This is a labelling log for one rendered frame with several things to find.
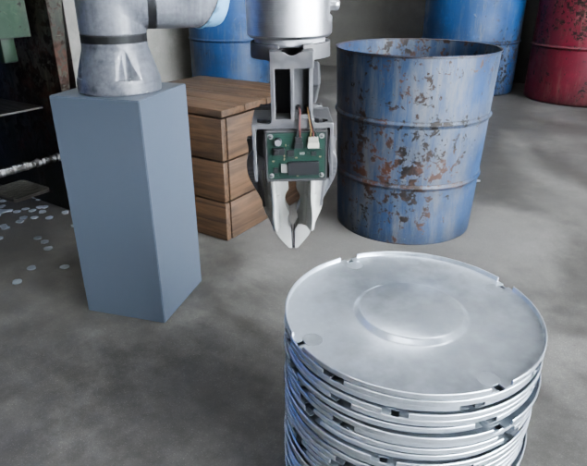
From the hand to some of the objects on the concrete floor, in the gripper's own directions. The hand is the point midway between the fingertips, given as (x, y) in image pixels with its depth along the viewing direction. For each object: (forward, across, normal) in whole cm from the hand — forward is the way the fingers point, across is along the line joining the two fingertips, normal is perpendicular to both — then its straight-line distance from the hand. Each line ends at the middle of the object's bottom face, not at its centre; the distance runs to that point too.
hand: (293, 233), depth 59 cm
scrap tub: (+40, +34, +93) cm, 107 cm away
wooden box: (+40, -22, +104) cm, 114 cm away
